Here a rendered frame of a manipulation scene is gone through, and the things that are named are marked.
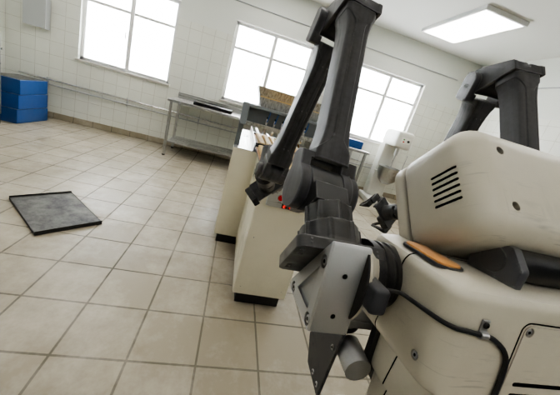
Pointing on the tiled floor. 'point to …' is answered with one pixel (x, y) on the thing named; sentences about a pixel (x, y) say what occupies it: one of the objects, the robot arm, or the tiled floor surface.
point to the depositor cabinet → (235, 189)
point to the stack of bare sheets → (53, 212)
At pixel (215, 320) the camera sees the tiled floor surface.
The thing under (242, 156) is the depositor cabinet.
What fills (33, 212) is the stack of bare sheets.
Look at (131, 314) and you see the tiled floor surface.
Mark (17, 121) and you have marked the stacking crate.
